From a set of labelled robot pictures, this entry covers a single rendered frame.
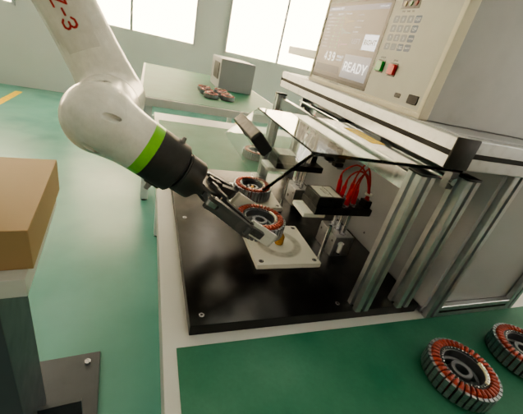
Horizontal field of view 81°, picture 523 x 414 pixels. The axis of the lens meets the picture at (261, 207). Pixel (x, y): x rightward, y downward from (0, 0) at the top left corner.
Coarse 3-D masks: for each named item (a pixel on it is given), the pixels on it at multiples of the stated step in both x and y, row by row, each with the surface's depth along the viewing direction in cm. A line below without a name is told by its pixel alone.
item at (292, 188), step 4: (292, 180) 96; (288, 184) 94; (292, 184) 93; (296, 184) 93; (288, 188) 94; (292, 188) 92; (296, 188) 91; (300, 188) 91; (304, 188) 92; (288, 192) 94; (292, 192) 91; (296, 192) 90; (300, 192) 91; (304, 192) 91; (288, 196) 94; (292, 196) 91; (296, 196) 91; (300, 196) 92; (288, 200) 94; (292, 200) 91; (292, 204) 92
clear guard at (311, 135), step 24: (264, 120) 52; (288, 120) 53; (312, 120) 58; (240, 144) 51; (288, 144) 43; (312, 144) 41; (336, 144) 45; (360, 144) 48; (384, 144) 53; (264, 168) 42; (288, 168) 39; (432, 168) 46
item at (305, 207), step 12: (312, 192) 66; (324, 192) 66; (336, 192) 68; (300, 204) 68; (312, 204) 66; (324, 204) 65; (336, 204) 66; (312, 216) 66; (336, 216) 74; (348, 216) 70
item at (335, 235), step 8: (320, 224) 76; (328, 224) 75; (336, 224) 76; (320, 232) 76; (336, 232) 72; (320, 240) 76; (328, 240) 73; (336, 240) 70; (344, 240) 71; (352, 240) 72; (328, 248) 73; (336, 248) 72; (344, 248) 73
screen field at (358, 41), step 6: (354, 36) 68; (360, 36) 66; (366, 36) 64; (372, 36) 63; (378, 36) 61; (354, 42) 68; (360, 42) 66; (366, 42) 64; (372, 42) 63; (354, 48) 68; (360, 48) 66; (366, 48) 64; (372, 48) 63
